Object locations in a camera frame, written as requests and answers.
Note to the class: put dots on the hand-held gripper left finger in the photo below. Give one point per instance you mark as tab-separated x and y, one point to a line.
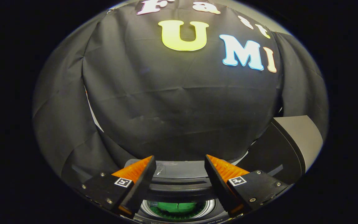
143	185

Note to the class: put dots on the grey washing machine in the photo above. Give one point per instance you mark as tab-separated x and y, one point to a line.
182	169

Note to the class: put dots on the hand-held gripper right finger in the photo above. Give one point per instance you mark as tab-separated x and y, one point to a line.
218	185

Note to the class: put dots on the black backdrop cloth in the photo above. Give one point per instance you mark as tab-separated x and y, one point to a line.
166	109

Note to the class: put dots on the grey cabinet with black frame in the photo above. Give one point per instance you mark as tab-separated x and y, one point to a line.
303	137

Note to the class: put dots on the green polo shirt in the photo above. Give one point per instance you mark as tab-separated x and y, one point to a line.
176	207

